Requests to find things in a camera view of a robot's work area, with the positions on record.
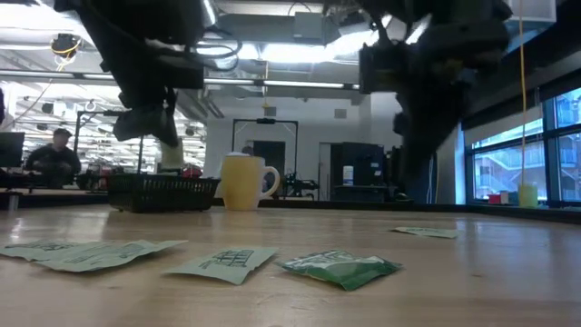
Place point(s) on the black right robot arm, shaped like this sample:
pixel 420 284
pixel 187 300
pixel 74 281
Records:
pixel 454 11

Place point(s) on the black computer monitor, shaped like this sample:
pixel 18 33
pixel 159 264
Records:
pixel 11 150

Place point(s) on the person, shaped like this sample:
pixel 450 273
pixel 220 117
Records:
pixel 52 159

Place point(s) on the black cabinet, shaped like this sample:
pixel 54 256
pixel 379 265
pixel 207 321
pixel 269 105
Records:
pixel 363 163

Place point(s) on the red bag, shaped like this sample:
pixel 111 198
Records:
pixel 193 172

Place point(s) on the grey ceiling box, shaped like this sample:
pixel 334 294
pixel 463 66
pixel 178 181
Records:
pixel 308 25

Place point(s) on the black gantry frame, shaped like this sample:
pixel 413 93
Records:
pixel 93 113
pixel 265 121

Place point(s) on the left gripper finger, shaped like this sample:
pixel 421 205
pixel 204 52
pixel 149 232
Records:
pixel 145 122

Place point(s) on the yellow ceramic mug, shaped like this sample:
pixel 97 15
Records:
pixel 243 181

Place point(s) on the yellow-green cup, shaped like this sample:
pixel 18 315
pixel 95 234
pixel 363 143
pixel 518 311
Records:
pixel 528 196

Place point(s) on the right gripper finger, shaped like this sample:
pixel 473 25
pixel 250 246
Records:
pixel 422 150

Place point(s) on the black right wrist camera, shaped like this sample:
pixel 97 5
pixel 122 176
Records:
pixel 383 68

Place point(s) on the dark green glossy packet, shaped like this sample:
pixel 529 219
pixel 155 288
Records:
pixel 340 272

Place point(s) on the white canister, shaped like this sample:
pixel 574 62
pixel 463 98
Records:
pixel 348 175

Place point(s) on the black plastic mesh basket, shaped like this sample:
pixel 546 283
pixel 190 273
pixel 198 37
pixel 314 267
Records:
pixel 163 193

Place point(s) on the small red box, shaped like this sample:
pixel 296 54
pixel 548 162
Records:
pixel 494 199

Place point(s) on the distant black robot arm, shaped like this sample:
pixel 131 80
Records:
pixel 295 186

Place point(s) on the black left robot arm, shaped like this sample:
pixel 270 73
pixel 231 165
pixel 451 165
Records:
pixel 113 22

